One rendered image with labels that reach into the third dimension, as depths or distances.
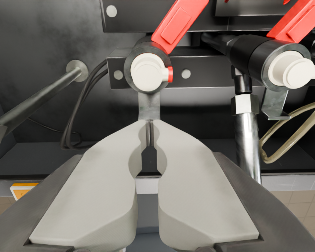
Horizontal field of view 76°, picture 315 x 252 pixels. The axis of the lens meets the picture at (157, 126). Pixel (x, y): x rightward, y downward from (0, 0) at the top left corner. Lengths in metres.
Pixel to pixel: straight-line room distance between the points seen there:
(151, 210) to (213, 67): 0.60
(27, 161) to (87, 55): 0.24
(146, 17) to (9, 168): 0.37
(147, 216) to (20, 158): 0.44
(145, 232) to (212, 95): 0.51
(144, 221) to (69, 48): 0.56
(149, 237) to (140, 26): 0.64
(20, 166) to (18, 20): 0.26
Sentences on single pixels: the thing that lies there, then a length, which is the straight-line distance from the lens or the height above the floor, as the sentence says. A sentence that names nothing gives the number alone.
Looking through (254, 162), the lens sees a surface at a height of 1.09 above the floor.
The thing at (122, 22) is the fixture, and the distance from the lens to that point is 0.24.
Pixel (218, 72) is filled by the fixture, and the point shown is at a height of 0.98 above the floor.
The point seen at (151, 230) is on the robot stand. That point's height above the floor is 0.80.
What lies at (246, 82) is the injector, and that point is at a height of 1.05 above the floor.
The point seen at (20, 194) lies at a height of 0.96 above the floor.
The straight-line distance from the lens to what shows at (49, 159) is 0.46.
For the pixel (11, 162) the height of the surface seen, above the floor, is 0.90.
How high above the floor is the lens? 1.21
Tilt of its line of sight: 61 degrees down
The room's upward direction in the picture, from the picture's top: 178 degrees clockwise
